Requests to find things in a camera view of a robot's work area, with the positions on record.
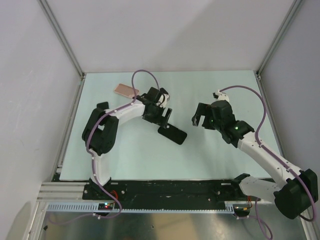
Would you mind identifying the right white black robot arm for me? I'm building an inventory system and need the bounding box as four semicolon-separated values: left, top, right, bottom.
191;100;319;220

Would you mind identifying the grey slotted cable duct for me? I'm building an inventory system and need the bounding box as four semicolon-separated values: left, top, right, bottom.
45;201;237;215

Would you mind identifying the aluminium front rail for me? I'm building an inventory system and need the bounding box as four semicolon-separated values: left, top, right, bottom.
37;182;86;202

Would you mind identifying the right aluminium frame post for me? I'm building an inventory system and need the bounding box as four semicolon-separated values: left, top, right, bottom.
255;0;305;81

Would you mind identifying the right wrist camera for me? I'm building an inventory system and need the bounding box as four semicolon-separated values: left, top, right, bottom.
213;90;230;103

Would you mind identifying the aluminium frame post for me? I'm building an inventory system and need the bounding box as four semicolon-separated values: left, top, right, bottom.
255;0;305;81
37;0;86;77

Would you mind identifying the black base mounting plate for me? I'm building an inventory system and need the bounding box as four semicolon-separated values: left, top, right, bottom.
51;178;262;210

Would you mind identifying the black phone case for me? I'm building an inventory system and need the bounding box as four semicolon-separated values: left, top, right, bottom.
157;123;188;145

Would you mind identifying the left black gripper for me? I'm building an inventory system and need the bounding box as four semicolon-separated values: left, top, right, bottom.
142;103;172;129

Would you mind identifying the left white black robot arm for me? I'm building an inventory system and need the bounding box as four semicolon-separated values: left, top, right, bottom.
82;87;172;200

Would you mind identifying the pink phone case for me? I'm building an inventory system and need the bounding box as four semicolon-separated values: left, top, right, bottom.
113;83;139;99

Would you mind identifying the left aluminium frame post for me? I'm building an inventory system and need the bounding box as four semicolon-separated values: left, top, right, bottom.
37;0;86;77

